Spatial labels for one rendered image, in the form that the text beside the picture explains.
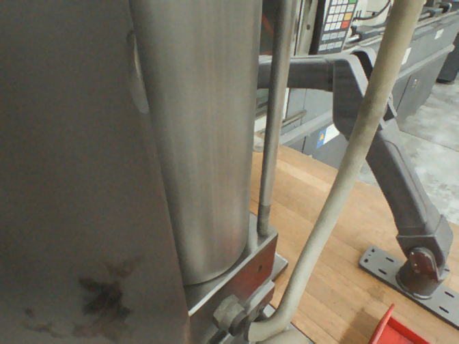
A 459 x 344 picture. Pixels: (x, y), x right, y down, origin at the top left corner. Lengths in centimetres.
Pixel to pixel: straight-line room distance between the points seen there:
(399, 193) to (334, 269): 22
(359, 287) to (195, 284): 51
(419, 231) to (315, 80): 31
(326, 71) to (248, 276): 38
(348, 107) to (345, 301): 36
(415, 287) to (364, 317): 11
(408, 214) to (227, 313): 43
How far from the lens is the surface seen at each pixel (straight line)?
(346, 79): 47
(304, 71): 53
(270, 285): 28
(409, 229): 57
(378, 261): 69
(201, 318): 17
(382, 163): 53
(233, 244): 16
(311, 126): 157
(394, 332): 63
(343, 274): 66
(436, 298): 70
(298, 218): 73
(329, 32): 124
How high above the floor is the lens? 142
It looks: 38 degrees down
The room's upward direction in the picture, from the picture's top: straight up
